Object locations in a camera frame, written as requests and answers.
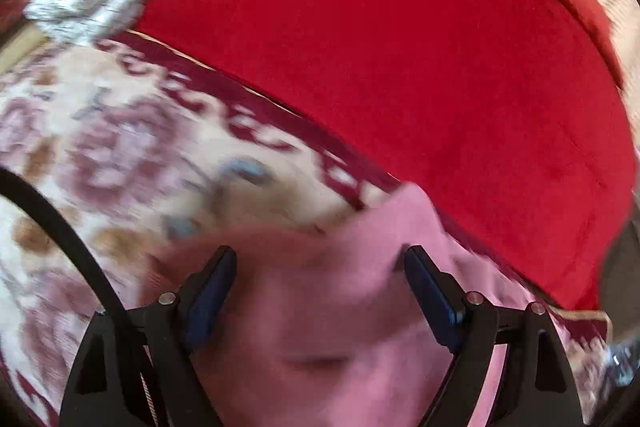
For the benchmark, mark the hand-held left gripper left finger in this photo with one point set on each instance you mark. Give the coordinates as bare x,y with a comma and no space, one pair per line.
210,302

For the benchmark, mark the red sofa cover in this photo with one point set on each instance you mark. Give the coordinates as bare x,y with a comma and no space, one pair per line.
425,82

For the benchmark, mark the pink zip jacket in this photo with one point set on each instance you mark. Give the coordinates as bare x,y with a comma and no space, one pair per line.
325,307

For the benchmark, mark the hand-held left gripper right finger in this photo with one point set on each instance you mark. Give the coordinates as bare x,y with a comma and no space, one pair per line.
432,302

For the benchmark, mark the floral plush blanket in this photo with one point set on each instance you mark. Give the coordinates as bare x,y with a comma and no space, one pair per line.
125,147

